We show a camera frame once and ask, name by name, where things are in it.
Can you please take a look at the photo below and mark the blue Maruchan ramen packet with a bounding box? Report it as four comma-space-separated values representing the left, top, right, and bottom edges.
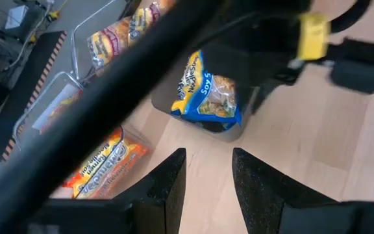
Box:
169, 49, 243, 127

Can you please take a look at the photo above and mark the yellow cable tag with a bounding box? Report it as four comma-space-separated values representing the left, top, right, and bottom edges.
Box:
297, 12, 331, 62

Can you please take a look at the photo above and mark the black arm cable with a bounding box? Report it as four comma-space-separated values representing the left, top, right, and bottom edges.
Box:
0, 0, 223, 234
328, 0, 374, 33

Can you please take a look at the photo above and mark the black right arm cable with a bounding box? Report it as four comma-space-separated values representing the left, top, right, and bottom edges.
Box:
328, 0, 374, 33

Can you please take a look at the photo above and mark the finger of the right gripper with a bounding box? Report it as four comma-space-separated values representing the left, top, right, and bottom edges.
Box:
235, 83, 252, 113
250, 76, 292, 114

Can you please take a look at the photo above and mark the red Maruchan ramen packet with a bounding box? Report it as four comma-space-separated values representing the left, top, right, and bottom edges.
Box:
87, 24, 132, 71
127, 0, 177, 40

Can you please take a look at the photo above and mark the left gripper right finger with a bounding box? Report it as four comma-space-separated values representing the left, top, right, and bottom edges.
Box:
231, 147, 374, 234

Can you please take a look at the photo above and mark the white cable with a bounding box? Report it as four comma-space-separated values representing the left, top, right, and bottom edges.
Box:
6, 0, 56, 71

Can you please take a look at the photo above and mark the orange Maruchan ramen packet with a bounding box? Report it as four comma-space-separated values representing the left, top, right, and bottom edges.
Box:
39, 87, 84, 135
62, 126, 151, 200

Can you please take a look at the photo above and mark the white box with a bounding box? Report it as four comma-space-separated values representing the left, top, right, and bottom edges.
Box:
4, 5, 29, 30

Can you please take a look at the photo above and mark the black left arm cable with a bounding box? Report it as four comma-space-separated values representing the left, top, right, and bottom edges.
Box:
0, 0, 223, 234

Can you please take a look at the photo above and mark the black hazard striped floor mat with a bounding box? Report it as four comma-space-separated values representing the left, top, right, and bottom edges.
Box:
0, 31, 68, 163

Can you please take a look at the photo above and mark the grey plastic bin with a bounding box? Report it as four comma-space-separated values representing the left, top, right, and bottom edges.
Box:
150, 48, 260, 144

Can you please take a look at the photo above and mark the yellow extension cord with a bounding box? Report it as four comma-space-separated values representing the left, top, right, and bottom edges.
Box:
45, 0, 69, 20

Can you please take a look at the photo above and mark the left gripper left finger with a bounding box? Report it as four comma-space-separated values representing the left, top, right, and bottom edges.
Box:
27, 148, 188, 234

